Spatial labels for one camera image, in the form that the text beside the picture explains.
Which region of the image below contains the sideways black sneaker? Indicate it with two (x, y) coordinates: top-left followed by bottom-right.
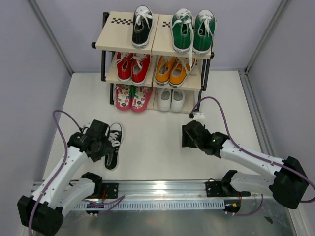
(104, 122), (124, 171)

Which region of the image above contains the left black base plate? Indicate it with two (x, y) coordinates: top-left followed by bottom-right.
(98, 182), (119, 200)

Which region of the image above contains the beige black shoe shelf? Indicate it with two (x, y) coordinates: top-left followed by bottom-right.
(92, 11), (214, 114)

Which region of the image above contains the aluminium mounting rail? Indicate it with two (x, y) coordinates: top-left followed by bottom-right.
(31, 179), (298, 202)

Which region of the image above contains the yellow sneaker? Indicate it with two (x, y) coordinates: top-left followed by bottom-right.
(169, 57), (196, 88)
(155, 56), (176, 86)

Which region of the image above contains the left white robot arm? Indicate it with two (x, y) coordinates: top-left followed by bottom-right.
(17, 119), (114, 236)

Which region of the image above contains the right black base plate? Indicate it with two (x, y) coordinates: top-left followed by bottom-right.
(204, 179), (251, 197)

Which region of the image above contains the left yellow sneaker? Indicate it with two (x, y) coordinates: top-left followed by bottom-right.
(155, 56), (176, 86)

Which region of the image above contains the controller board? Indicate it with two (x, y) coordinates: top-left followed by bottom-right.
(85, 200), (104, 215)
(224, 202), (241, 214)

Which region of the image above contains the pink flip-flop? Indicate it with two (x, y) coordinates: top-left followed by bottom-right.
(131, 86), (153, 113)
(115, 84), (133, 111)

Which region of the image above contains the slotted grey cable duct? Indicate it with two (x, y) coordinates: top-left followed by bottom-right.
(73, 199), (225, 211)

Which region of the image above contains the left red sneaker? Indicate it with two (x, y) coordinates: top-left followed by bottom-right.
(115, 52), (133, 82)

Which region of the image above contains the right yellow sneaker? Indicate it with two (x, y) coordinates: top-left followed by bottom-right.
(169, 57), (196, 88)

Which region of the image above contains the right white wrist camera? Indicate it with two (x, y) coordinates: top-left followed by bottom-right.
(189, 112), (205, 120)

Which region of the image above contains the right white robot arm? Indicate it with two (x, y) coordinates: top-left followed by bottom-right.
(182, 120), (309, 209)

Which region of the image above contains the green sneaker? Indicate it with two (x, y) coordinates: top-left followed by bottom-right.
(192, 9), (217, 55)
(171, 8), (194, 54)

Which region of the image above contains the right red sneaker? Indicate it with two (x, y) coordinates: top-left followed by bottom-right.
(131, 54), (151, 86)

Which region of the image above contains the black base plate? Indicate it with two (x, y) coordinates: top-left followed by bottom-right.
(98, 182), (119, 200)
(204, 179), (251, 197)

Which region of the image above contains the right controller board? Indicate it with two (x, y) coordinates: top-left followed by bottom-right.
(224, 202), (241, 214)

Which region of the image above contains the left controller board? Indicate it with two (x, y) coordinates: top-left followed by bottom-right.
(85, 200), (104, 215)

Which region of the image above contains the red sneaker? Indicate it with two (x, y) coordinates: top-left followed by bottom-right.
(131, 54), (151, 86)
(115, 52), (133, 82)

